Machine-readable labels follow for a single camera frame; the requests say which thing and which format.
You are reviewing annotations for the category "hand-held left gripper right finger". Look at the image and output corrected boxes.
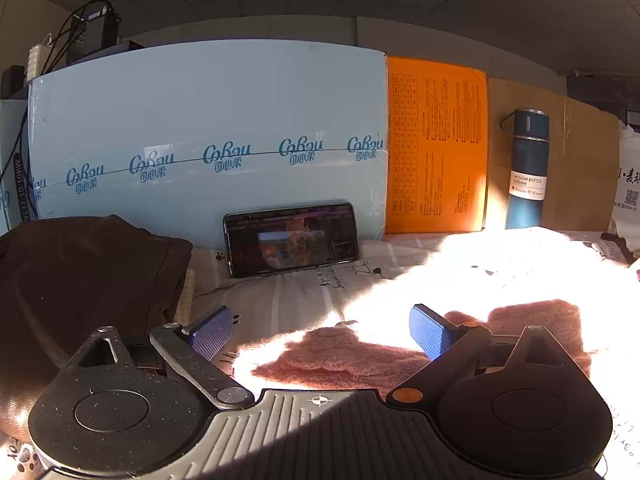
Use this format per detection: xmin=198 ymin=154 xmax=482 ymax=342
xmin=386 ymin=304 xmax=591 ymax=405

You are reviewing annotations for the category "dark brown garment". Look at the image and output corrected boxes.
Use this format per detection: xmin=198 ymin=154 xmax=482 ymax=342
xmin=0 ymin=215 xmax=194 ymax=441

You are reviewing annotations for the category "orange carton box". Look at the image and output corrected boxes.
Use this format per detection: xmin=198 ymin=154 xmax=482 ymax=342
xmin=384 ymin=55 xmax=488 ymax=235

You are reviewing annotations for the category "black cable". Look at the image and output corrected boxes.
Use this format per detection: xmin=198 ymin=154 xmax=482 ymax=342
xmin=0 ymin=0 xmax=108 ymax=191

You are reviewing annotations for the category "pink knitted towel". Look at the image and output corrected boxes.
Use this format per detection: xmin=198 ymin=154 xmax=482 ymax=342
xmin=250 ymin=299 xmax=593 ymax=391

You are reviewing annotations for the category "black smartphone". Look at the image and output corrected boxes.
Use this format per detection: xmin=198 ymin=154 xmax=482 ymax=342
xmin=222 ymin=201 xmax=362 ymax=278

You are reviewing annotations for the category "black electronic device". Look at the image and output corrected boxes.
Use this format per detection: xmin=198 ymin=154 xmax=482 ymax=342
xmin=65 ymin=0 xmax=122 ymax=63

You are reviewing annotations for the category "light blue carton box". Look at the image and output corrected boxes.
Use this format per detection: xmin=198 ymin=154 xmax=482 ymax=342
xmin=27 ymin=39 xmax=390 ymax=248

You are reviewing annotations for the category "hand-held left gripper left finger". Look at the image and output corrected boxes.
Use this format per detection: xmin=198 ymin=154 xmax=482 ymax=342
xmin=60 ymin=305 xmax=255 ymax=410

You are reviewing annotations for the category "white paper bag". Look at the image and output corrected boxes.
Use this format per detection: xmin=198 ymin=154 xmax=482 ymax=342
xmin=607 ymin=120 xmax=640 ymax=253

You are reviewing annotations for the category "brown cardboard box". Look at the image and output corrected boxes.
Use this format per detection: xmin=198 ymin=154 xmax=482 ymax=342
xmin=482 ymin=76 xmax=621 ymax=231

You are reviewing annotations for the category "blue vacuum bottle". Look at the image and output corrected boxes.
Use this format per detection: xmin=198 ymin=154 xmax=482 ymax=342
xmin=500 ymin=107 xmax=551 ymax=231

